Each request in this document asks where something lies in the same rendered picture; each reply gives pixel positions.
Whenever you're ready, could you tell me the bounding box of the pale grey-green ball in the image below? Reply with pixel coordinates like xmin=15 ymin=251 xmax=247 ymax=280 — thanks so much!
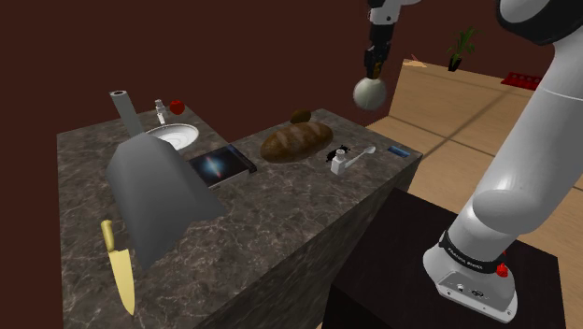
xmin=353 ymin=77 xmax=388 ymax=112

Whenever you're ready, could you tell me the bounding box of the green plant in black pot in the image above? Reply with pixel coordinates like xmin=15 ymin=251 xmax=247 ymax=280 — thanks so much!
xmin=446 ymin=26 xmax=482 ymax=73

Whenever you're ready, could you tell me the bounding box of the brown kiwi fruit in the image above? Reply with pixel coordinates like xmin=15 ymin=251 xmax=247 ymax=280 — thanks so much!
xmin=289 ymin=108 xmax=313 ymax=125

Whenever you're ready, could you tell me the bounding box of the white spoon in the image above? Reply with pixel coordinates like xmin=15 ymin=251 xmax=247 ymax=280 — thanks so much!
xmin=344 ymin=145 xmax=377 ymax=167

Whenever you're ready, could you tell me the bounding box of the small black jagged object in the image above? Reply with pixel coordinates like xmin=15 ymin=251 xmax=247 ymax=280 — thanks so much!
xmin=325 ymin=144 xmax=352 ymax=164

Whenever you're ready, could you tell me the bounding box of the brown bread loaf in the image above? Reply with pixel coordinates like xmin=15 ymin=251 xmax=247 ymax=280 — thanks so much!
xmin=259 ymin=121 xmax=335 ymax=165

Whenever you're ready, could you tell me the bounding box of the small white shaker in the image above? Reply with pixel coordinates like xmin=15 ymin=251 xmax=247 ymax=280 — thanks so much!
xmin=330 ymin=151 xmax=348 ymax=176

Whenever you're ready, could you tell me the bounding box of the red tray with holes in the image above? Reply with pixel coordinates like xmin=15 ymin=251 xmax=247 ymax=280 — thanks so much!
xmin=500 ymin=71 xmax=544 ymax=92

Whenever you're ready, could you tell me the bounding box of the book with galaxy cover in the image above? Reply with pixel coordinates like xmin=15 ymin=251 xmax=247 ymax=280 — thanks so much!
xmin=187 ymin=144 xmax=258 ymax=190

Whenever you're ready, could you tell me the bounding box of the dark robot stand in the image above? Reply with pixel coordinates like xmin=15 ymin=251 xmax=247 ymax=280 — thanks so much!
xmin=320 ymin=187 xmax=567 ymax=329

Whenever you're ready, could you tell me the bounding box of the grey range hood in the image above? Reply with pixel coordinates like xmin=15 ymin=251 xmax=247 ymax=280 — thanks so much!
xmin=105 ymin=90 xmax=227 ymax=273

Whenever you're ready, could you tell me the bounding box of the yellow kitchen knife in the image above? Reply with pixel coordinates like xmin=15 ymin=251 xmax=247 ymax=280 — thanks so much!
xmin=100 ymin=219 xmax=136 ymax=317

